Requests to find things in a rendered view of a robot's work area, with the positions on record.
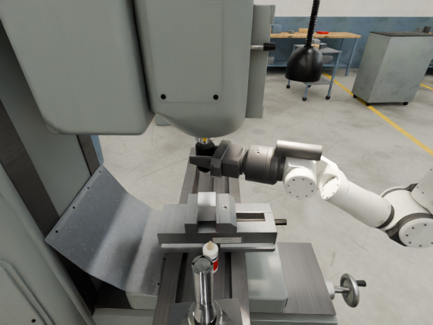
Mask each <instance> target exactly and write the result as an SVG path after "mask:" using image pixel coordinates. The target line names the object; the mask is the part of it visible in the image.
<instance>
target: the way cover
mask: <svg viewBox="0 0 433 325"><path fill-rule="evenodd" d="M107 174H108V175H107ZM144 207H145V208H144ZM161 215H162V211H160V210H155V209H153V208H151V207H149V206H148V205H147V204H145V203H143V202H142V201H140V200H138V199H137V198H136V197H134V196H132V195H131V194H130V193H128V192H127V191H126V190H125V189H124V187H123V186H122V185H121V184H120V183H119V182H118V181H117V180H116V178H114V176H113V175H112V174H111V173H110V172H109V171H108V170H107V169H106V168H105V167H104V165H103V164H102V163H101V164H100V166H99V167H98V168H97V170H96V171H95V173H94V174H93V175H92V176H91V177H90V179H89V180H88V182H87V183H86V184H85V185H84V187H83V188H82V190H81V191H80V192H79V194H78V195H77V196H76V198H75V199H74V200H73V202H72V203H71V205H69V208H67V210H66V211H65V212H64V213H63V215H62V216H61V218H60V219H59V221H58V222H57V224H56V225H55V226H54V227H53V229H52V230H51V232H50V233H49V234H48V235H47V237H46V238H45V239H44V242H46V243H47V244H49V245H50V246H51V247H52V248H54V249H55V250H57V251H58V252H59V253H61V254H62V255H64V256H65V257H66V258H67V259H69V260H70V261H72V262H73V263H74V264H76V265H77V266H78V267H80V268H81V269H82V270H84V271H85V272H86V273H88V274H90V275H92V276H94V277H96V278H98V279H100V280H102V281H104V282H107V283H108V284H111V285H113V286H115V287H117V288H119V289H121V290H124V291H128V292H132V293H139V294H144V295H151V296H156V297H158V296H159V291H160V285H161V282H162V276H163V273H164V268H165V264H166V259H167V256H168V253H161V252H159V240H158V236H157V232H158V228H159V224H160V218H161ZM138 218H139V219H138ZM77 226H78V227H77ZM115 226H116V227H115ZM104 228H105V229H104ZM69 231H71V232H69ZM141 236H142V237H141ZM142 238H143V239H142ZM135 243H136V244H135ZM84 244H85V245H84ZM92 249H93V250H92ZM100 251H101V252H100ZM116 255H117V256H116ZM146 256H147V257H146ZM137 261H138V262H137ZM127 264H128V265H127ZM134 265H135V266H134ZM101 266H102V267H101ZM143 267H144V268H143ZM154 269H155V270H154ZM120 271H121V272H120ZM104 274H105V275H104ZM134 279H135V280H134ZM139 283H140V284H139Z"/></svg>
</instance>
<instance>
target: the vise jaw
mask: <svg viewBox="0 0 433 325"><path fill-rule="evenodd" d="M216 231H219V233H237V221H236V210H235V198H234V197H232V196H231V195H230V194H228V193H221V194H216Z"/></svg>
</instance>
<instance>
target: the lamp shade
mask: <svg viewBox="0 0 433 325"><path fill-rule="evenodd" d="M322 68H323V59H322V53H321V51H319V49H317V47H314V46H312V45H311V46H305V45H304V46H300V47H299V48H297V49H295V50H294V51H293V52H292V54H291V56H290V58H289V60H288V62H287V67H286V71H285V78H287V79H289V80H292V81H298V82H315V81H319V80H320V77H321V74H322Z"/></svg>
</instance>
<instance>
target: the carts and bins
mask: <svg viewBox="0 0 433 325"><path fill-rule="evenodd" d="M304 45H305V44H294V47H293V51H294V50H295V49H296V47H297V48H299V47H300V46H304ZM312 46H314V47H317V49H319V51H321V53H323V54H327V53H338V56H337V59H336V63H335V66H334V71H333V74H332V79H331V81H328V80H326V79H324V78H323V77H320V80H319V81H315V82H302V83H303V84H306V87H305V93H304V97H303V98H302V100H303V101H306V100H307V98H306V95H307V89H308V88H310V87H311V85H321V84H329V85H330V87H329V91H328V94H327V96H326V99H327V100H329V99H330V98H331V97H330V93H331V88H332V85H333V81H334V76H335V73H336V69H337V66H338V61H339V58H340V54H341V52H342V51H341V50H339V51H338V50H335V49H332V48H328V47H327V44H325V43H320V40H319V39H313V40H312ZM289 84H290V80H289V79H288V84H287V86H286V88H288V89H289V88H290V85H289ZM91 138H92V141H93V144H94V147H95V150H96V153H97V157H98V159H99V162H100V164H101V163H102V164H103V162H104V158H103V154H102V149H101V144H100V140H99V136H98V135H91Z"/></svg>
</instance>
